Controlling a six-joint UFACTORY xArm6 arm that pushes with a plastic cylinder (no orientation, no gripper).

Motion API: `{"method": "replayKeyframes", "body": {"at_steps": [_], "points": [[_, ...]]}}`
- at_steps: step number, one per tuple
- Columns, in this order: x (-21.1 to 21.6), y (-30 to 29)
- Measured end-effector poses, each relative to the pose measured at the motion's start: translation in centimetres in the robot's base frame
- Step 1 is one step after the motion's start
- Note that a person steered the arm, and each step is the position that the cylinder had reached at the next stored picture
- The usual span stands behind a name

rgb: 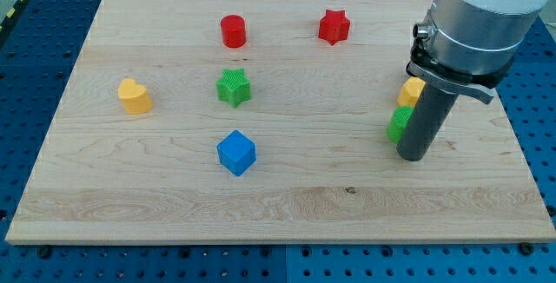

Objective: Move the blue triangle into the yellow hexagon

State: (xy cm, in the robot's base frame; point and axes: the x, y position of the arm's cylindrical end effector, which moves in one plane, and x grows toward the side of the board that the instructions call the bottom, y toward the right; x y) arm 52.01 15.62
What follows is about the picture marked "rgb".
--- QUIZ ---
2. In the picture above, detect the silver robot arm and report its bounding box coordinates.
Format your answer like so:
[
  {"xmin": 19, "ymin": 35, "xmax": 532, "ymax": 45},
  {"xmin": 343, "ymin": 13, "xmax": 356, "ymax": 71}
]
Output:
[{"xmin": 426, "ymin": 0, "xmax": 548, "ymax": 75}]

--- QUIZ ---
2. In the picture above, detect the yellow hexagon block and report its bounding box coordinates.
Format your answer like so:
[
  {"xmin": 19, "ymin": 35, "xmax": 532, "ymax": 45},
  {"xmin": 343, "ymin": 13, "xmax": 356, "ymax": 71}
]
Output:
[{"xmin": 397, "ymin": 76, "xmax": 425, "ymax": 108}]

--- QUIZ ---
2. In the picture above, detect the blue cube block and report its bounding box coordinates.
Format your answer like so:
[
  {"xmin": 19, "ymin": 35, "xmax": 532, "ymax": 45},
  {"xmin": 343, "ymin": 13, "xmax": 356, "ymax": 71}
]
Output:
[{"xmin": 216, "ymin": 130, "xmax": 256, "ymax": 176}]

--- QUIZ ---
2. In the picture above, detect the green star block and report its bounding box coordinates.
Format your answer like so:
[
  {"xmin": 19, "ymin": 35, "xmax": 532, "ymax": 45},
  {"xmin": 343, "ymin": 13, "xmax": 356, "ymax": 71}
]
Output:
[{"xmin": 215, "ymin": 69, "xmax": 251, "ymax": 108}]

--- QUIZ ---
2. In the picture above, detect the wooden board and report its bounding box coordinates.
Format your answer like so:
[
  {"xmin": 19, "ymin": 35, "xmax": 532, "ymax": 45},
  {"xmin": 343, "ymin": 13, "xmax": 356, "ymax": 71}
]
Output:
[{"xmin": 6, "ymin": 0, "xmax": 555, "ymax": 246}]

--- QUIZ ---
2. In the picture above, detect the red cylinder block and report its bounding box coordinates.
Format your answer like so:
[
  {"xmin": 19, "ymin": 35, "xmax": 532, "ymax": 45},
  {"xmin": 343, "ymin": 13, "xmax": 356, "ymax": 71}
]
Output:
[{"xmin": 220, "ymin": 15, "xmax": 247, "ymax": 49}]

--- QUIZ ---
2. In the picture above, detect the red star block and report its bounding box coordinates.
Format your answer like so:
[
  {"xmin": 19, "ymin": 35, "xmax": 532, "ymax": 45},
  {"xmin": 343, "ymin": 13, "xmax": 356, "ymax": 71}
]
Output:
[{"xmin": 318, "ymin": 10, "xmax": 350, "ymax": 46}]

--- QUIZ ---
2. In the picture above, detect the green cylinder block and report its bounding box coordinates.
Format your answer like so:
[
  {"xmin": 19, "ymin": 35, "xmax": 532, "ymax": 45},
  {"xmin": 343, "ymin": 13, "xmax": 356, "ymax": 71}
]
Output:
[{"xmin": 387, "ymin": 106, "xmax": 414, "ymax": 143}]

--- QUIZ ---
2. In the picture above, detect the yellow heart block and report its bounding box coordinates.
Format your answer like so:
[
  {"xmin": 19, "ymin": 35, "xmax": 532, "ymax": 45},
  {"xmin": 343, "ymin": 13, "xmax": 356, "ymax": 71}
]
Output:
[{"xmin": 117, "ymin": 78, "xmax": 153, "ymax": 115}]

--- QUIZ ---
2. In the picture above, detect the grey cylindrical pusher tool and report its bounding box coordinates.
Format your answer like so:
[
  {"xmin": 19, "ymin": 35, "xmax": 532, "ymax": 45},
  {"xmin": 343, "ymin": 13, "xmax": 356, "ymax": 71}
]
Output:
[{"xmin": 396, "ymin": 83, "xmax": 458, "ymax": 161}]

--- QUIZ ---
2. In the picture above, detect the black and silver clamp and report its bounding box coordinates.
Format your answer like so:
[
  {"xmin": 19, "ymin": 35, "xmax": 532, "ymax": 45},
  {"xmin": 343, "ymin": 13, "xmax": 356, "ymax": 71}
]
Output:
[{"xmin": 406, "ymin": 23, "xmax": 513, "ymax": 104}]

